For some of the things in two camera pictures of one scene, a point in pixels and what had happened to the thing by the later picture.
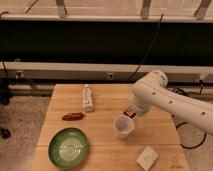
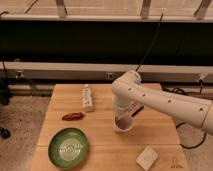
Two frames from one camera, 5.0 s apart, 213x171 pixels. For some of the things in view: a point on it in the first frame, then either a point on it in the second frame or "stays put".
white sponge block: x=147 y=157 stays put
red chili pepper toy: x=74 y=116 stays put
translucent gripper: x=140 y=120 -> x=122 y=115
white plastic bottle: x=88 y=99 stays put
